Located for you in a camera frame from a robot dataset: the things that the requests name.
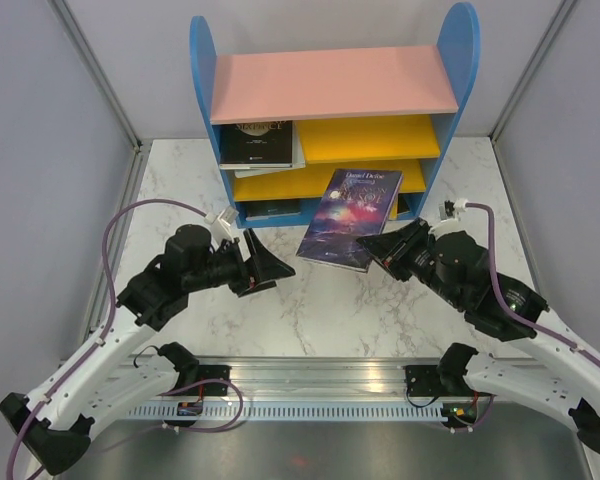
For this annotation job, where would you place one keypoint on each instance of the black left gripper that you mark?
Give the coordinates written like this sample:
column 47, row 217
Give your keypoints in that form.
column 263, row 267

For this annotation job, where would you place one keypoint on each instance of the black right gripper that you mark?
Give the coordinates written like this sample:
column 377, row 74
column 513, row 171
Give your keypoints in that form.
column 389, row 246

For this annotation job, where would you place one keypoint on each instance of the dark green Alice Wonderland book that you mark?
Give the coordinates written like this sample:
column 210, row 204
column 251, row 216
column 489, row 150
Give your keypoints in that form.
column 403, row 208

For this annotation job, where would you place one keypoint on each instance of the purple Robinson Crusoe book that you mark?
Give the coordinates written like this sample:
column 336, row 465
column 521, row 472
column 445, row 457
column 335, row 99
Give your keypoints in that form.
column 356, row 203

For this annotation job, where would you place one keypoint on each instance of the teal ocean cover book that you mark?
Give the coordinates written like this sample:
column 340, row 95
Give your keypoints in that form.
column 262, row 210

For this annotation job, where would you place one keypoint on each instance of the pale grey Gatsby book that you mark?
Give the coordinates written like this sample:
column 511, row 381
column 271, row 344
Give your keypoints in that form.
column 298, row 161

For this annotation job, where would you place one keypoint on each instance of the black Moon and Sixpence book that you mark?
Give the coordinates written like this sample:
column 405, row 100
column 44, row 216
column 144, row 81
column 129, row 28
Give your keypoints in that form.
column 256, row 145

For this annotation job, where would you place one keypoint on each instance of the yellow Little Prince book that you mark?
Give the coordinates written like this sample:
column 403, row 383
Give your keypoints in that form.
column 393, row 213

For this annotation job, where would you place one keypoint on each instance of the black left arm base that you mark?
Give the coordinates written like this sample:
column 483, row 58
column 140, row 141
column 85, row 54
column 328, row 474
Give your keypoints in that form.
column 205, row 380

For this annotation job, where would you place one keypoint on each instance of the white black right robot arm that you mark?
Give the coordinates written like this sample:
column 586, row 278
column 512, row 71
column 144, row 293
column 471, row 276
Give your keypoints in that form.
column 569, row 393

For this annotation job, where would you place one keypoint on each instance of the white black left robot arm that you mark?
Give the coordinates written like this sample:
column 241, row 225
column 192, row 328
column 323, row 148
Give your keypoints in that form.
column 58, row 420

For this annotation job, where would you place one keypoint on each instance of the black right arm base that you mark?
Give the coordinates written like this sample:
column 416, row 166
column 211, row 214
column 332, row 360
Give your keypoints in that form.
column 442, row 380

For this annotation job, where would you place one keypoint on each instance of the blue pink yellow shelf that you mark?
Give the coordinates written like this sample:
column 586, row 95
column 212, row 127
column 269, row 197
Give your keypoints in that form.
column 381, row 108

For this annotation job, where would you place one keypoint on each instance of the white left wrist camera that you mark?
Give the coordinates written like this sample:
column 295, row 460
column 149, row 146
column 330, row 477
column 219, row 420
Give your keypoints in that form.
column 220, row 225

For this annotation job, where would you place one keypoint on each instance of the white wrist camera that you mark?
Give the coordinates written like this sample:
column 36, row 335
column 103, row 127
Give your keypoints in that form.
column 220, row 225
column 450, row 222

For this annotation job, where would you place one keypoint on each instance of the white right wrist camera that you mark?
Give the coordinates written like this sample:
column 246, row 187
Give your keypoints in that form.
column 450, row 222

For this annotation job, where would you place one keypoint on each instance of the light blue slotted cable duct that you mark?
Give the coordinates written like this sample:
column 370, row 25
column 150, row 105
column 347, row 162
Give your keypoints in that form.
column 224, row 410

